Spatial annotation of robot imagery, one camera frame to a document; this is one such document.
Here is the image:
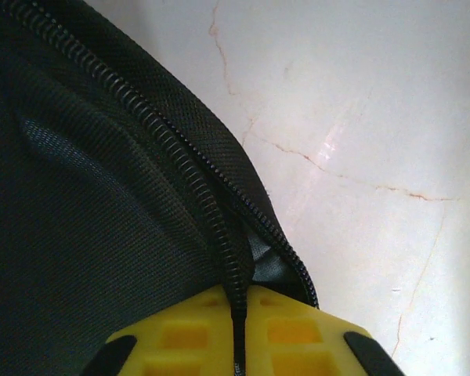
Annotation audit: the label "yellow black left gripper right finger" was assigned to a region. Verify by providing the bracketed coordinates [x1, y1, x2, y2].
[244, 285, 404, 376]

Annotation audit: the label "black backpack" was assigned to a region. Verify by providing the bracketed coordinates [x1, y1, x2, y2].
[0, 0, 322, 376]

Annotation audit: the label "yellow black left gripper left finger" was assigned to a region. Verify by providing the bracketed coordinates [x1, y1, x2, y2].
[81, 284, 236, 376]

